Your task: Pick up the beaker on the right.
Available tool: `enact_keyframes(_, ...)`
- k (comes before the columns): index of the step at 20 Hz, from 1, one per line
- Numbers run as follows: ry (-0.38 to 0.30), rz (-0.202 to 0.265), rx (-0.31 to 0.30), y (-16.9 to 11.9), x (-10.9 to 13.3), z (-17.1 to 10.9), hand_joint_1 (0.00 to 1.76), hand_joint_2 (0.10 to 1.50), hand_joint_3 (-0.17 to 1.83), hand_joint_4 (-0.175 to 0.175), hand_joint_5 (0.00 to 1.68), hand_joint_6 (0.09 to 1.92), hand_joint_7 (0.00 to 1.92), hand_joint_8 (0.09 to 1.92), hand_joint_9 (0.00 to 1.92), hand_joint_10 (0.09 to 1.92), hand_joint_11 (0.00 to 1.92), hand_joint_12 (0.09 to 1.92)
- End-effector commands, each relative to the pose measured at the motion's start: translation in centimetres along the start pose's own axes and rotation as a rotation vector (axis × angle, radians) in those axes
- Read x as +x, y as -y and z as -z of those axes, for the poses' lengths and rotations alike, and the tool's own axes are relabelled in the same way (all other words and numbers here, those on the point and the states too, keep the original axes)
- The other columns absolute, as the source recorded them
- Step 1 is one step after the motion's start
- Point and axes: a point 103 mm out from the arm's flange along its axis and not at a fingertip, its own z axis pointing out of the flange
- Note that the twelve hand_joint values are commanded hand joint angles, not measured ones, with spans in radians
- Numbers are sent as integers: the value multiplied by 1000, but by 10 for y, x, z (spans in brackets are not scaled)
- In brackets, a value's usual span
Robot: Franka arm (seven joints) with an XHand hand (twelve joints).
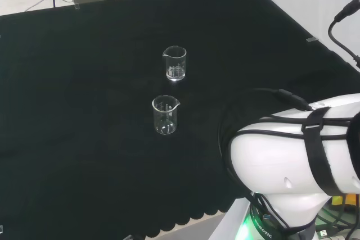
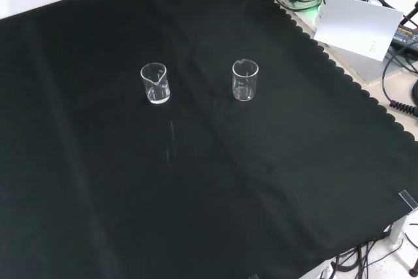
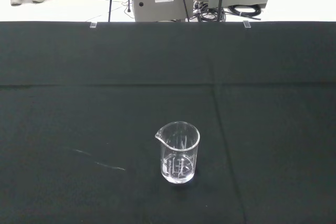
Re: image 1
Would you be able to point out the black bench cloth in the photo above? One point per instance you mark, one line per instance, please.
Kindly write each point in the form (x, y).
(84, 110)

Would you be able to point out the clear glass beaker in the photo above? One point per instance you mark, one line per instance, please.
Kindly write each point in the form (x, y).
(175, 64)
(164, 116)

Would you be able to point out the yellow stop button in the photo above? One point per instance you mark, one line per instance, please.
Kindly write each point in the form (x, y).
(347, 200)

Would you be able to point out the grey tape strip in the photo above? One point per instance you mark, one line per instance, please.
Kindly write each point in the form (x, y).
(310, 39)

